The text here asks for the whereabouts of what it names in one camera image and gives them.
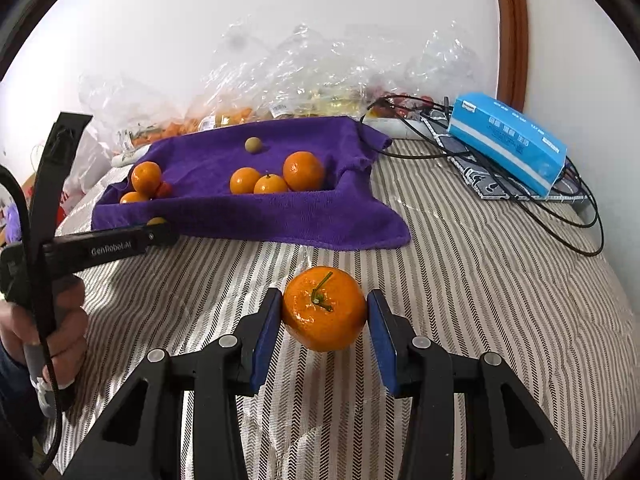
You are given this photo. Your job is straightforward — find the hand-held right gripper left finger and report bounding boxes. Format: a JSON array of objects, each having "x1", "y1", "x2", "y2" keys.
[{"x1": 60, "y1": 287, "x2": 285, "y2": 480}]

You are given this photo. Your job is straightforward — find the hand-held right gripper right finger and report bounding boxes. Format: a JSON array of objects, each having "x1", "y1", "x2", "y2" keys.
[{"x1": 366, "y1": 288, "x2": 584, "y2": 480}]

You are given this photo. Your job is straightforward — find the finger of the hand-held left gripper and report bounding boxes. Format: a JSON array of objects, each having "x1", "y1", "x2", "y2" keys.
[{"x1": 142, "y1": 223, "x2": 180, "y2": 255}]

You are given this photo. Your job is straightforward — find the tangerine with green stem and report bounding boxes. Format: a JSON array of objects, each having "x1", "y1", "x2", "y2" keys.
[{"x1": 282, "y1": 266, "x2": 368, "y2": 352}]

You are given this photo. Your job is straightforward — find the purple towel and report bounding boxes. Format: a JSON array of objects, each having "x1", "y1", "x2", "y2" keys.
[{"x1": 91, "y1": 115, "x2": 412, "y2": 251}]

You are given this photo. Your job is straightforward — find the large orange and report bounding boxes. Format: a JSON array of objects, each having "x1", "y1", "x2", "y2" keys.
[{"x1": 283, "y1": 151, "x2": 326, "y2": 192}]

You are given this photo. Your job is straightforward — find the bagged yellow fruits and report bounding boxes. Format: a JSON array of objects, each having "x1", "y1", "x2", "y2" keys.
[{"x1": 300, "y1": 90, "x2": 361, "y2": 116}]

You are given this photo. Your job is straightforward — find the person's left hand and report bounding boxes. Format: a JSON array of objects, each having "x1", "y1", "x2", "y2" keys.
[{"x1": 0, "y1": 277, "x2": 88, "y2": 391}]

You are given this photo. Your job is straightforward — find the red paper bag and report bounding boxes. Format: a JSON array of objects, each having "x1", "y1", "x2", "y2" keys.
[{"x1": 25, "y1": 172, "x2": 71, "y2": 223}]

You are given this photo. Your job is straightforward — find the white plastic bag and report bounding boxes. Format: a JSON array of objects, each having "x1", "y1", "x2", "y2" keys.
[{"x1": 62, "y1": 127, "x2": 113, "y2": 196}]

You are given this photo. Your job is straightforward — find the purple plush item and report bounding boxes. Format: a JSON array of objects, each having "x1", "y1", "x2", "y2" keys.
[{"x1": 2, "y1": 205, "x2": 23, "y2": 241}]

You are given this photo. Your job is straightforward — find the grey striped bed sheet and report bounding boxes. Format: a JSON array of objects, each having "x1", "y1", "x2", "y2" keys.
[{"x1": 42, "y1": 135, "x2": 636, "y2": 480}]

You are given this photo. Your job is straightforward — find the pile of bagged oranges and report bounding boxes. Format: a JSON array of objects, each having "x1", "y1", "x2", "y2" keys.
[{"x1": 132, "y1": 105, "x2": 256, "y2": 141}]

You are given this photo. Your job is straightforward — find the grey patterned cloth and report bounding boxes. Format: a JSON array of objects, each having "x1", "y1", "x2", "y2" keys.
[{"x1": 420, "y1": 110, "x2": 588, "y2": 203}]

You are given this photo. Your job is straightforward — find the blue tissue box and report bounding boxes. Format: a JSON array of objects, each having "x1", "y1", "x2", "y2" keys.
[{"x1": 447, "y1": 92, "x2": 568, "y2": 198}]

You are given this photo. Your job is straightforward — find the bagged red tomatoes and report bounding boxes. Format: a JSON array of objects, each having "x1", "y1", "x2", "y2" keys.
[{"x1": 370, "y1": 92, "x2": 436, "y2": 111}]

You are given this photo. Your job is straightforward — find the brown wooden door frame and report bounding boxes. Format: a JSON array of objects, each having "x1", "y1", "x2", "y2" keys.
[{"x1": 490, "y1": 0, "x2": 530, "y2": 113}]

